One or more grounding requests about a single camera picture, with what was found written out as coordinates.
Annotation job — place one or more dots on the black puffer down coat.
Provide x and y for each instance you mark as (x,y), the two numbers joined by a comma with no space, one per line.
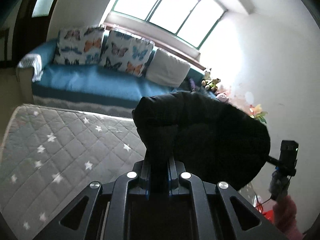
(218,149)

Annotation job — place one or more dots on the pink plush toy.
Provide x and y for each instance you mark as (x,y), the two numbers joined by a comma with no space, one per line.
(222,97)

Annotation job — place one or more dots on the blue sofa bench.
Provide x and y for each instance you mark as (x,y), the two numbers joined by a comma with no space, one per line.
(89,88)

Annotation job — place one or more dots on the plush toy bear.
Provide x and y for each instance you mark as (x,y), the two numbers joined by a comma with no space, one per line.
(212,84)

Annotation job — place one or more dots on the white plush cat toy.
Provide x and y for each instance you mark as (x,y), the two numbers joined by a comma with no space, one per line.
(206,79)

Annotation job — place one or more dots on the dark wooden door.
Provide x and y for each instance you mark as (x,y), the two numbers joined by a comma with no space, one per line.
(31,27)

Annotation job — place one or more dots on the grey star quilted mattress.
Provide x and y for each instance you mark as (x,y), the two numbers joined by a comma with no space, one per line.
(48,156)

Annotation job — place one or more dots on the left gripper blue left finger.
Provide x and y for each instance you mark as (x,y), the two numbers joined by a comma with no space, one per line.
(144,178)

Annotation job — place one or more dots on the left butterfly pillow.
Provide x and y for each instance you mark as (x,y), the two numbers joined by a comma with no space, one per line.
(79,46)

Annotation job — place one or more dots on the green framed window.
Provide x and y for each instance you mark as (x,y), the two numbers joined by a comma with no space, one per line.
(191,21)

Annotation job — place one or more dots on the plain white pillow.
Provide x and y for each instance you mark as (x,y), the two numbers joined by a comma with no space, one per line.
(167,70)

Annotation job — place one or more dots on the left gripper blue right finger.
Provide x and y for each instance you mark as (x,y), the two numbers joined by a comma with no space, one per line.
(173,177)

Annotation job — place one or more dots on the red plastic bag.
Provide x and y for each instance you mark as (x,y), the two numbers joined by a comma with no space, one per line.
(259,206)

